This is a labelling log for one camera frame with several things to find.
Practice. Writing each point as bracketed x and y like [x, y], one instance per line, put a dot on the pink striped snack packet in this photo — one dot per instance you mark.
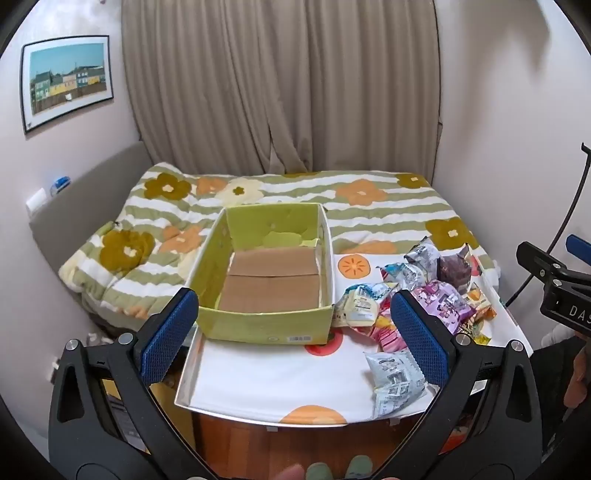
[388, 339]

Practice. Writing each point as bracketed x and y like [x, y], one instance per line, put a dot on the grey and white snack packet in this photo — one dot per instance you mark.
[392, 383]

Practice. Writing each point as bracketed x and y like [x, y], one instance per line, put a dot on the grey headboard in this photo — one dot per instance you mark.
[92, 194]

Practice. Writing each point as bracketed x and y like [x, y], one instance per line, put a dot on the small blue white packet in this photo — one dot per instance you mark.
[362, 307]

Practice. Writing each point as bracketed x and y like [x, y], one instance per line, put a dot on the person's right hand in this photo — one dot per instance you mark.
[578, 378]

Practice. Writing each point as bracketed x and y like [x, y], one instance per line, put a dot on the yellow snack packet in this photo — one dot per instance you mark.
[475, 334]

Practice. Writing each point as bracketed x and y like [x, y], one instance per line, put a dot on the floral striped blanket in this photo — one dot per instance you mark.
[369, 207]

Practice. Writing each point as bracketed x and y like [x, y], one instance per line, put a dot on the green slipper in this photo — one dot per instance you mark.
[359, 467]
[319, 471]

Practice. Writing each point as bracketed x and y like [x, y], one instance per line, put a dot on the pink and purple snack packet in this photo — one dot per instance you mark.
[445, 304]

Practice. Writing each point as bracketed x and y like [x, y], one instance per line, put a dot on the black curved tube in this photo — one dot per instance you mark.
[584, 180]

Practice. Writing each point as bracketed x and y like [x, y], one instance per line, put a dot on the framed wall picture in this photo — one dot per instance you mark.
[67, 81]

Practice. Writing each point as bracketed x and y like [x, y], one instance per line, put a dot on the green cardboard box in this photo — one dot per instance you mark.
[258, 323]

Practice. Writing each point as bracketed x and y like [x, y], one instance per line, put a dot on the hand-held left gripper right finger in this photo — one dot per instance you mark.
[419, 341]

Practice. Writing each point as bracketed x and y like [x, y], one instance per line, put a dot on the silver snack packet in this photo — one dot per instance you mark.
[422, 258]

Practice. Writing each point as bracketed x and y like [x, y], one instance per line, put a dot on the white wall socket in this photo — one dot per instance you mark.
[37, 201]

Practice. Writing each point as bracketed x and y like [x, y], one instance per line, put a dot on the dark purple snack packet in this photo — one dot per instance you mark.
[455, 270]

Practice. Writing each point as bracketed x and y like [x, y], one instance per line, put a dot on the beige curtain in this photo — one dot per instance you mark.
[277, 92]

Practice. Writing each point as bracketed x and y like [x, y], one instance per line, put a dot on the orange snack packet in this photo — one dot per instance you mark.
[480, 302]

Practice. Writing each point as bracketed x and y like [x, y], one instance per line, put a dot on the light blue snack packet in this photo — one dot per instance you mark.
[401, 274]

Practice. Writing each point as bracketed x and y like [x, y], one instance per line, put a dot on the white orange-print tablecloth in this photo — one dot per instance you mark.
[277, 378]

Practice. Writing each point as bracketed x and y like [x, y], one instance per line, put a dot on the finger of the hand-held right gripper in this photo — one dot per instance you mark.
[538, 261]
[579, 245]

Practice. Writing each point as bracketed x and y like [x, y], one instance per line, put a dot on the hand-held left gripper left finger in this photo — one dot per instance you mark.
[171, 337]

